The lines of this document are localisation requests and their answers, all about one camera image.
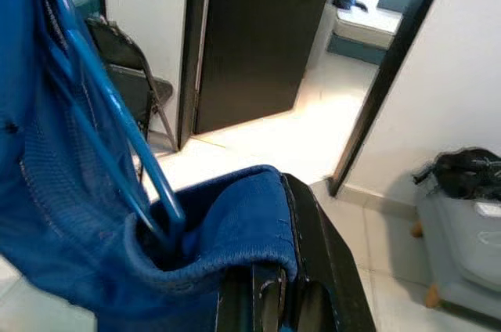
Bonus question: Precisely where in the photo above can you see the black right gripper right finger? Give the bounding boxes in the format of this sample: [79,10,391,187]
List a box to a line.
[280,172,377,332]

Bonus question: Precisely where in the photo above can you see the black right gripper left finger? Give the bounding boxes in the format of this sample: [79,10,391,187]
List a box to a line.
[218,259,290,332]

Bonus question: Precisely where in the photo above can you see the dark blue garment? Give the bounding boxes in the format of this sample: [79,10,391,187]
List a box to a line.
[0,0,299,332]

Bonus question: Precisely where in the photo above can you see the blue hanger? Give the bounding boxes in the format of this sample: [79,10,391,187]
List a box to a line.
[34,0,187,249]

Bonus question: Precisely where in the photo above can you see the grey fabric ottoman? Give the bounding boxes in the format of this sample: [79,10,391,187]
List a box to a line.
[409,186,501,319]

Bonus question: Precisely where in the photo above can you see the black backpack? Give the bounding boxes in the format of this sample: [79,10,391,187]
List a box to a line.
[412,146,501,203]

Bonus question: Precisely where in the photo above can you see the black door jamb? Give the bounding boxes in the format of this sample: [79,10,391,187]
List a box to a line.
[176,0,214,152]
[327,0,458,197]

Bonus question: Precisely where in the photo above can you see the white mattress bed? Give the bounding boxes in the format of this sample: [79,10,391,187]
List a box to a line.
[326,0,432,66]

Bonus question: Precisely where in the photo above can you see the black door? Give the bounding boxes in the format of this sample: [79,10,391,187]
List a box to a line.
[193,0,338,135]

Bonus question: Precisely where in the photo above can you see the black folding chair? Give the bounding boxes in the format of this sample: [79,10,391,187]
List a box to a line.
[85,16,178,153]

